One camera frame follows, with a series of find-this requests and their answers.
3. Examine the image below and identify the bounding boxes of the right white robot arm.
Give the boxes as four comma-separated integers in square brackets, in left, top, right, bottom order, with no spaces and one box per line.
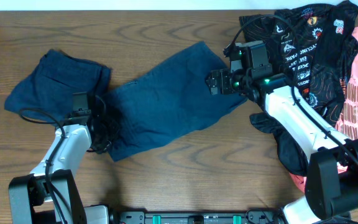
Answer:
[206,41,358,223]

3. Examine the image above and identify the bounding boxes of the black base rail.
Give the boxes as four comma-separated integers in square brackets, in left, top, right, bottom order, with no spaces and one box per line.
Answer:
[108,208,288,224]

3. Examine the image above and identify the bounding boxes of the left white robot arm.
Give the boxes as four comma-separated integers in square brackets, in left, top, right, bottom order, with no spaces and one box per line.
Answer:
[8,108,119,223]

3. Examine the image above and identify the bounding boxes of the folded navy blue shorts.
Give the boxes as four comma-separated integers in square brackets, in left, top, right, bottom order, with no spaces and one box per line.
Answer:
[4,49,112,120]

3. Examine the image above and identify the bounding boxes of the navy blue shorts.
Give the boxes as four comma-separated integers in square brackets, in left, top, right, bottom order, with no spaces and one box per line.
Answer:
[4,49,112,120]
[103,42,246,161]

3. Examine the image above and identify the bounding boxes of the black printed cycling jersey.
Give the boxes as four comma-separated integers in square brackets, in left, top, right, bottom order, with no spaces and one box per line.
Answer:
[239,0,358,177]

